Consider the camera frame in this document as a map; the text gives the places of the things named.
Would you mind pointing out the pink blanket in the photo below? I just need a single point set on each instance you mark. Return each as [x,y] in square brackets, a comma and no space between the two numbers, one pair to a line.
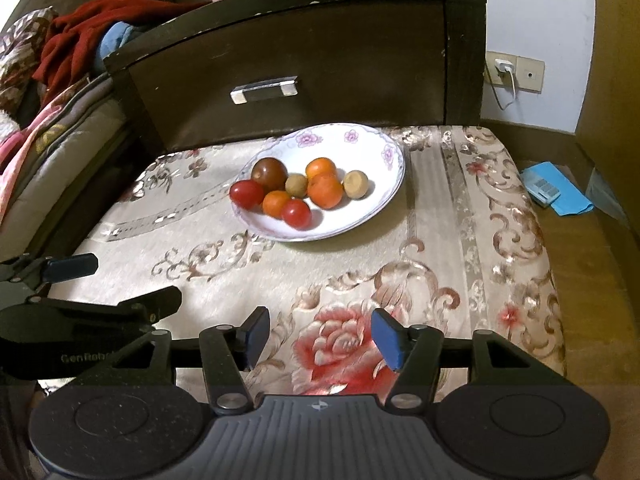
[15,155]

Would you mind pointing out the white fluffy blanket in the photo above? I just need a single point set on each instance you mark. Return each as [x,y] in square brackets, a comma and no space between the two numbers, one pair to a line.
[5,122]

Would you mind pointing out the small tan round fruit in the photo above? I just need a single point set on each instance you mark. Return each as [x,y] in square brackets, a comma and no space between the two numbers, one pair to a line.
[356,184]
[296,185]

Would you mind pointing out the wooden cabinet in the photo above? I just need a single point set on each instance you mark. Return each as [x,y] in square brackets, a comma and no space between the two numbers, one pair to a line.
[615,85]

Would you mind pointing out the orange mandarin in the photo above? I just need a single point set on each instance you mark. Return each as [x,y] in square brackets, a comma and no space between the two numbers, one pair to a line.
[326,192]
[320,166]
[275,204]

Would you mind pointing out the dark wooden drawer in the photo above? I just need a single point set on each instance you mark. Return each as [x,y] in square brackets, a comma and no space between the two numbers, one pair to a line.
[350,60]

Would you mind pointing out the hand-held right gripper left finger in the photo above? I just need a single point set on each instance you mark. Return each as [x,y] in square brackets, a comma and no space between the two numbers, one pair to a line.
[257,332]

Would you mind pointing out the dark wooden nightstand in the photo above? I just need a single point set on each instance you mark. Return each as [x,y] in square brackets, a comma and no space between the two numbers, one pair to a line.
[465,60]

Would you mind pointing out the white floral plate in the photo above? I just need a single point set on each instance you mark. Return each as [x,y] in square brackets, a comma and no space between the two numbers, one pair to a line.
[325,226]

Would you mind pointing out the brown floral quilt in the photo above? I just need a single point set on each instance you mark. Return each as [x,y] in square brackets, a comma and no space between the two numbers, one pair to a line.
[22,45]

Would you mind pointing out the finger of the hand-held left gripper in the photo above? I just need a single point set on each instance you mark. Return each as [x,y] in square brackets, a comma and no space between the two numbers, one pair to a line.
[150,307]
[70,266]

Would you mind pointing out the red tomato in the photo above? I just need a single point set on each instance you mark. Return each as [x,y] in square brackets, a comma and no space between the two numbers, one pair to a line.
[247,194]
[296,213]

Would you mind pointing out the blue cloth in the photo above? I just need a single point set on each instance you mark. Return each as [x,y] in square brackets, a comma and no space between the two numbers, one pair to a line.
[117,37]

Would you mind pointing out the white charger plug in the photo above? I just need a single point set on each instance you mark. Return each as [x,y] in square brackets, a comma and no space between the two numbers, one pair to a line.
[504,67]

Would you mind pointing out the dark bed frame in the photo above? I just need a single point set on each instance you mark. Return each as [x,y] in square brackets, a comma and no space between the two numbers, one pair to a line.
[105,185]

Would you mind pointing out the dark brown tomato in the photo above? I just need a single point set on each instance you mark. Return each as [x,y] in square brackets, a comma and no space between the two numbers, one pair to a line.
[269,172]

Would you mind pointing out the red garment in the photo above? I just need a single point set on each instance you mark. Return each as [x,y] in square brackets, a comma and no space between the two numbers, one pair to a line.
[80,30]

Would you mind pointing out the grey beige mattress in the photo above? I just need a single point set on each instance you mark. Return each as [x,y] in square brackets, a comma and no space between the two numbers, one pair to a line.
[70,145]

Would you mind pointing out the light blue striped packet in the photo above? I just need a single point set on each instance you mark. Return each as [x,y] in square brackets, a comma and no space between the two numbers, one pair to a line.
[540,187]

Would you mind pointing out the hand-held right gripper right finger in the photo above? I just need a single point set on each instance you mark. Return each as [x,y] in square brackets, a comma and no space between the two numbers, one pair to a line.
[387,340]

